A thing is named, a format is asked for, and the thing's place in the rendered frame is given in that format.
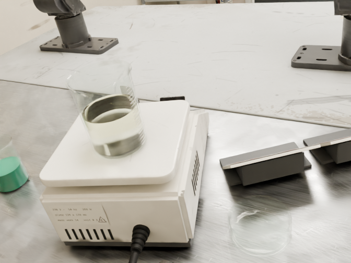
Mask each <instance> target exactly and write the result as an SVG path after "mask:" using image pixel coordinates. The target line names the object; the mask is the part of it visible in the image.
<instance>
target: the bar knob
mask: <svg viewBox="0 0 351 263"><path fill-rule="evenodd" d="M173 100H185V96H184V95H178V96H175V97H162V98H160V101H173Z"/></svg>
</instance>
